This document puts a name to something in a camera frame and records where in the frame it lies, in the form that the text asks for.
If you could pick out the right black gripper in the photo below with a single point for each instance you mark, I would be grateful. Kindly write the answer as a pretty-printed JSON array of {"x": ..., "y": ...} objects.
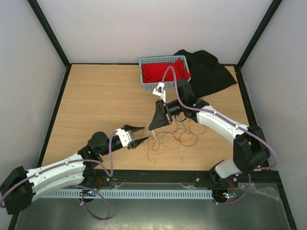
[{"x": 162, "y": 116}]

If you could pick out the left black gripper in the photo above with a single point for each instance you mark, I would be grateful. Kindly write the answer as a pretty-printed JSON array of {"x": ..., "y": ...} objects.
[{"x": 135, "y": 143}]

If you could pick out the white zip tie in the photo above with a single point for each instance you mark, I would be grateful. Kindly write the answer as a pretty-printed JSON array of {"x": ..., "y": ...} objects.
[{"x": 148, "y": 133}]

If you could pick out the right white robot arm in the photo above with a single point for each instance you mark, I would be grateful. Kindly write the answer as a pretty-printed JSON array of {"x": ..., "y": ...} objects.
[{"x": 249, "y": 149}]

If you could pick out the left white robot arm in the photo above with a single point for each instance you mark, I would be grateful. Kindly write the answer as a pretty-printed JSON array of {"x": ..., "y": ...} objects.
[{"x": 23, "y": 187}]

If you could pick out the red cloth in basket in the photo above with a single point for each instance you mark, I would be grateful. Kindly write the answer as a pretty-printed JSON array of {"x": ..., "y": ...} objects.
[{"x": 154, "y": 72}]

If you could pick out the black folded cloth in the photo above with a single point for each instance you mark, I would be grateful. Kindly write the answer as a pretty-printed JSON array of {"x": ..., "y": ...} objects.
[{"x": 208, "y": 76}]

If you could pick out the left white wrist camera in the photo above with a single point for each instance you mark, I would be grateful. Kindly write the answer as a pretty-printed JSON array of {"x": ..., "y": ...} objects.
[{"x": 121, "y": 133}]

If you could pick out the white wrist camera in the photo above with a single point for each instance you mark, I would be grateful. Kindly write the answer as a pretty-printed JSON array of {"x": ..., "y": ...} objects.
[
  {"x": 159, "y": 91},
  {"x": 121, "y": 133}
]

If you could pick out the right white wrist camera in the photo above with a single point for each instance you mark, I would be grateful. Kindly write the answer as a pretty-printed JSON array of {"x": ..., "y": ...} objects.
[{"x": 159, "y": 91}]

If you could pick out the light blue slotted cable duct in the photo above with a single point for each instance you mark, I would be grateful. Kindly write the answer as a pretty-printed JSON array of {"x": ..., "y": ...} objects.
[{"x": 132, "y": 194}]

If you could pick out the black metal frame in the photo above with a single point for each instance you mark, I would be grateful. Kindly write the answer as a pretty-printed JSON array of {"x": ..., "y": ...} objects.
[{"x": 243, "y": 89}]

